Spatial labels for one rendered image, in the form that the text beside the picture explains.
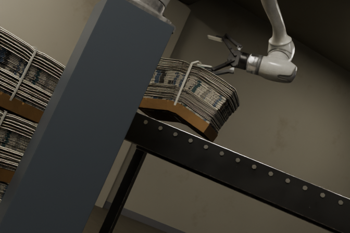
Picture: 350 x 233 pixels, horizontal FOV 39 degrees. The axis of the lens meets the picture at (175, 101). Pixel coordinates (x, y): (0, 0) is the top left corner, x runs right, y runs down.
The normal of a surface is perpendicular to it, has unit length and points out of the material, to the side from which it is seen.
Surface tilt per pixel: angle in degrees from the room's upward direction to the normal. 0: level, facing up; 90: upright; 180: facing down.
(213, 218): 90
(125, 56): 90
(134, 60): 90
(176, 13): 90
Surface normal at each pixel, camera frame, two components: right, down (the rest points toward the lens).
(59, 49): 0.36, 0.01
